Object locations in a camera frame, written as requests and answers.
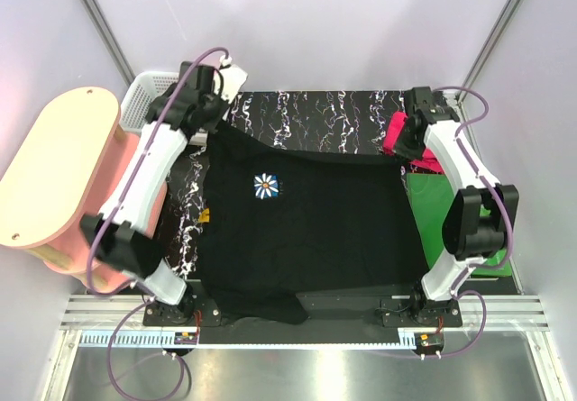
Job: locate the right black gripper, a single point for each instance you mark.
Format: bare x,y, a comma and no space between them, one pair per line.
407,153

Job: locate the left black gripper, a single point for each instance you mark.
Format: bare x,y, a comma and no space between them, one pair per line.
212,124

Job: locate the black daisy print t-shirt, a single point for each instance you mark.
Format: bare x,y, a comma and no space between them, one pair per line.
288,221

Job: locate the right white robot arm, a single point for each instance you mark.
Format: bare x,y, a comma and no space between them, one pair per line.
479,223

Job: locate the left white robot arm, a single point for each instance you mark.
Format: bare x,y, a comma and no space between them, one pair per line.
116,234

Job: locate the folded red t-shirt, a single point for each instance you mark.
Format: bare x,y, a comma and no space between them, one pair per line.
397,142

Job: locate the white plastic laundry basket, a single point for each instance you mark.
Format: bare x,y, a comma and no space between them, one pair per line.
144,89

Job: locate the pink oval tiered stool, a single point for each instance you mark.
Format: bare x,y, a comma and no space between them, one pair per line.
69,164

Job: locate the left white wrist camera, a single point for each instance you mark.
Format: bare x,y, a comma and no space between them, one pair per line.
234,78

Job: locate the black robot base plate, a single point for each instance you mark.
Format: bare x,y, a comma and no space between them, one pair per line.
297,315

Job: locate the aluminium front rail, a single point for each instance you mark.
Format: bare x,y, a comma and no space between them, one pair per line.
122,322

